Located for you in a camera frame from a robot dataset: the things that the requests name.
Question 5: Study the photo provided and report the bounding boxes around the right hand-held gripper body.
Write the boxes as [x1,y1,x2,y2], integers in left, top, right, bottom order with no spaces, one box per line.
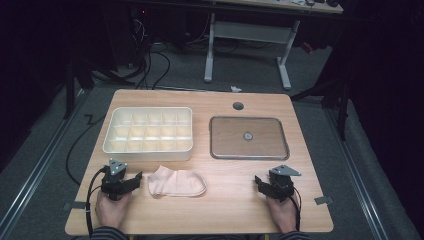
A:
[266,164,302,203]

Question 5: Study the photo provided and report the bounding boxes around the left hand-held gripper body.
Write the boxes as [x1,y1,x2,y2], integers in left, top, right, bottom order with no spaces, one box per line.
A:
[99,158,134,202]

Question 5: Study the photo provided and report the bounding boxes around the pink sock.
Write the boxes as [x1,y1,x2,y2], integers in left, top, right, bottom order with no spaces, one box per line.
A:
[147,165,208,198]

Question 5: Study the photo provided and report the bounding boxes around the cream compartment storage box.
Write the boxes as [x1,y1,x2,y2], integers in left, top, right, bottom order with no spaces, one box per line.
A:
[102,106,194,163]

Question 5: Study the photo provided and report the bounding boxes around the person's right hand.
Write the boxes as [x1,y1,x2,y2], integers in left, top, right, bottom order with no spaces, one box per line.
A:
[266,194,300,234]

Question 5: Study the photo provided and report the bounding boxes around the person's left hand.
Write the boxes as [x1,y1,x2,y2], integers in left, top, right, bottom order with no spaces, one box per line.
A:
[95,191,133,232]

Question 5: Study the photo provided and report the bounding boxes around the clear tray with metal rim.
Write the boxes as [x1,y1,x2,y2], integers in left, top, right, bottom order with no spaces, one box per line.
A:
[209,115,290,161]

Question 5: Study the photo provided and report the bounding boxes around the grey tape strip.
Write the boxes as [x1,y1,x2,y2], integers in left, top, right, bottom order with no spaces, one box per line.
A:
[63,201,88,212]
[314,195,334,206]

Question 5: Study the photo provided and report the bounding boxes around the black stand legs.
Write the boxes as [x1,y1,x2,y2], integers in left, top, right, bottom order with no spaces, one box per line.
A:
[62,54,136,120]
[290,74,352,142]

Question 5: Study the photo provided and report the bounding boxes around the desk with white legs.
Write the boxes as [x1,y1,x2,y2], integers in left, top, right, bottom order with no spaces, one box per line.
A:
[199,0,344,91]

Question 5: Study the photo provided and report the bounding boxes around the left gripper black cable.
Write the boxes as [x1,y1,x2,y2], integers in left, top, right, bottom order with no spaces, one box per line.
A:
[85,165,111,238]

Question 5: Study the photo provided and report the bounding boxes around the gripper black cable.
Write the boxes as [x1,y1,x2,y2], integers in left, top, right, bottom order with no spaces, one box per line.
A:
[289,185,303,232]
[85,165,111,238]

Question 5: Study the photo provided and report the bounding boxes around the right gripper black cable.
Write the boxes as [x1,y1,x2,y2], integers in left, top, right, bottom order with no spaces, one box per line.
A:
[289,185,303,232]

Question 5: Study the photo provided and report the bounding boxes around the black floor cable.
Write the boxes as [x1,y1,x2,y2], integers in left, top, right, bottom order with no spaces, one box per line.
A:
[65,113,107,187]

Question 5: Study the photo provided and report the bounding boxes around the metal floor rail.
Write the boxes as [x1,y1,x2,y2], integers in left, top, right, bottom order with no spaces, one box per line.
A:
[0,89,88,234]
[324,108,390,240]

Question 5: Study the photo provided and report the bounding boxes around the black cable bundle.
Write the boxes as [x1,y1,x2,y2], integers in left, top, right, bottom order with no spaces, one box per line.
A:
[131,18,172,91]

